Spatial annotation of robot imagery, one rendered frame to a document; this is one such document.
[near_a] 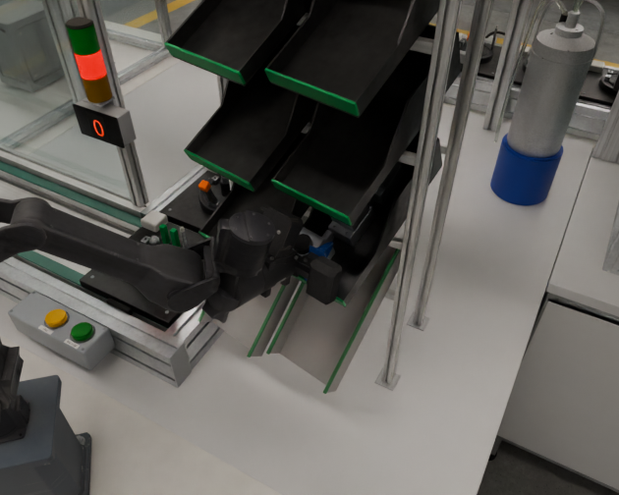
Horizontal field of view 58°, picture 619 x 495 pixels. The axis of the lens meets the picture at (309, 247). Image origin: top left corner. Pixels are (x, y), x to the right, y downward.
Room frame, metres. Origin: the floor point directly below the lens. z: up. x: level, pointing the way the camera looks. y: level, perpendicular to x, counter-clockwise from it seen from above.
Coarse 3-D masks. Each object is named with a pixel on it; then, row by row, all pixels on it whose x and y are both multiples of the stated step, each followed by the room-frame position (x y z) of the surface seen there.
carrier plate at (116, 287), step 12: (144, 228) 0.98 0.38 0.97; (168, 228) 0.98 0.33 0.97; (192, 240) 0.94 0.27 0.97; (84, 276) 0.82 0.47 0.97; (96, 276) 0.82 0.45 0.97; (108, 276) 0.82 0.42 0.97; (204, 276) 0.82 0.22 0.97; (96, 288) 0.79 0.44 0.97; (108, 288) 0.79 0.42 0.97; (120, 288) 0.79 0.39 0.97; (132, 288) 0.79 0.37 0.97; (120, 300) 0.76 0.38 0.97; (132, 300) 0.76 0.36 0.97; (144, 300) 0.76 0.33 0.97; (144, 312) 0.73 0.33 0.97; (156, 312) 0.73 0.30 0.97; (168, 312) 0.72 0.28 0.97; (180, 312) 0.73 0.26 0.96; (168, 324) 0.70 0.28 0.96
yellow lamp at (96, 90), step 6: (102, 78) 1.04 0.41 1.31; (84, 84) 1.04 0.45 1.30; (90, 84) 1.03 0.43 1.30; (96, 84) 1.03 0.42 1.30; (102, 84) 1.04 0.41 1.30; (108, 84) 1.05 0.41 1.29; (90, 90) 1.03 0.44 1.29; (96, 90) 1.03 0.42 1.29; (102, 90) 1.04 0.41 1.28; (108, 90) 1.05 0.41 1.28; (90, 96) 1.03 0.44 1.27; (96, 96) 1.03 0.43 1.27; (102, 96) 1.04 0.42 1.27; (108, 96) 1.05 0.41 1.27; (96, 102) 1.03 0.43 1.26
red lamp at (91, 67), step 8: (80, 56) 1.03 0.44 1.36; (88, 56) 1.03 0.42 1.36; (96, 56) 1.04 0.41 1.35; (80, 64) 1.04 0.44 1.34; (88, 64) 1.03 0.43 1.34; (96, 64) 1.04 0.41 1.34; (80, 72) 1.04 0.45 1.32; (88, 72) 1.03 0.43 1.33; (96, 72) 1.04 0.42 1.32; (104, 72) 1.05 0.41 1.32
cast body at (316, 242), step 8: (304, 232) 0.63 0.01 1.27; (312, 232) 0.63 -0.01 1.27; (328, 232) 0.66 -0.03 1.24; (304, 240) 0.61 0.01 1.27; (312, 240) 0.62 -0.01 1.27; (320, 240) 0.61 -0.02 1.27; (328, 240) 0.65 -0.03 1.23; (296, 248) 0.60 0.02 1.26; (304, 248) 0.60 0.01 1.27; (328, 256) 0.62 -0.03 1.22
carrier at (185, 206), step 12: (204, 180) 1.17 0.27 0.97; (216, 180) 1.12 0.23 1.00; (228, 180) 1.08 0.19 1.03; (192, 192) 1.11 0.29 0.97; (216, 192) 1.09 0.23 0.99; (228, 192) 1.07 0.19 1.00; (168, 204) 1.07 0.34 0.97; (180, 204) 1.07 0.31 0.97; (192, 204) 1.07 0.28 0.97; (204, 204) 1.04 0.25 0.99; (216, 204) 1.03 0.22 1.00; (168, 216) 1.02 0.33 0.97; (180, 216) 1.02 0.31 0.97; (192, 216) 1.02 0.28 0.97; (204, 216) 1.02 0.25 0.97; (192, 228) 0.99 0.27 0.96
